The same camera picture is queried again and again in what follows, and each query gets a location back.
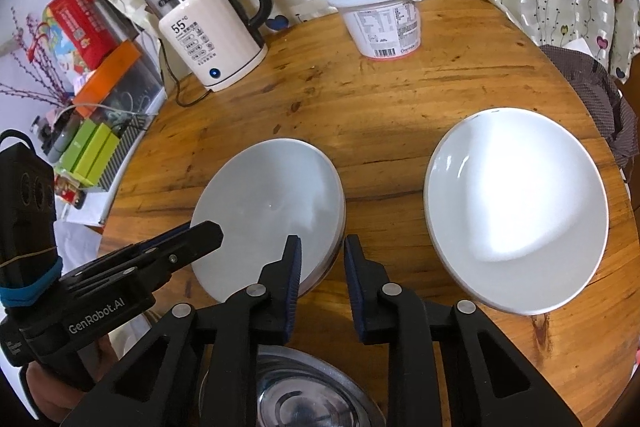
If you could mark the green boxes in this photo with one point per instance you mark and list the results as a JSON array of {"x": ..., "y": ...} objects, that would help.
[{"x": 87, "y": 156}]

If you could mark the person's left hand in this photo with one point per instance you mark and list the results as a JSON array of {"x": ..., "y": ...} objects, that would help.
[{"x": 56, "y": 399}]

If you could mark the red snack package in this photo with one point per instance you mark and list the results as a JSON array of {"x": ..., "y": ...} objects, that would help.
[{"x": 79, "y": 36}]

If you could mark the purple flower branches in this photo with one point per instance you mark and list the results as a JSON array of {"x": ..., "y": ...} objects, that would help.
[{"x": 33, "y": 59}]

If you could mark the white plastic lidded tub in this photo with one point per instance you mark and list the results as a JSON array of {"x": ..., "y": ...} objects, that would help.
[{"x": 382, "y": 29}]

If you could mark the stainless steel bowl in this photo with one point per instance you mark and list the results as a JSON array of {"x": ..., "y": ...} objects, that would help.
[{"x": 297, "y": 389}]

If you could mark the cream electric kettle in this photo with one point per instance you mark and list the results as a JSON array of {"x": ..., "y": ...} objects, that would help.
[{"x": 216, "y": 39}]

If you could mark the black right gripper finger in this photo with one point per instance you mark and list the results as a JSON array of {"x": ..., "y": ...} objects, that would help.
[
  {"x": 198, "y": 367},
  {"x": 446, "y": 362},
  {"x": 179, "y": 246}
]

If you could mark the brown dotted cloth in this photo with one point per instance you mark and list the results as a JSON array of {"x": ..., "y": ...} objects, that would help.
[{"x": 612, "y": 114}]

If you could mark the orange box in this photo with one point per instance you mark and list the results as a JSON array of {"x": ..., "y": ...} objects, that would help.
[{"x": 105, "y": 77}]

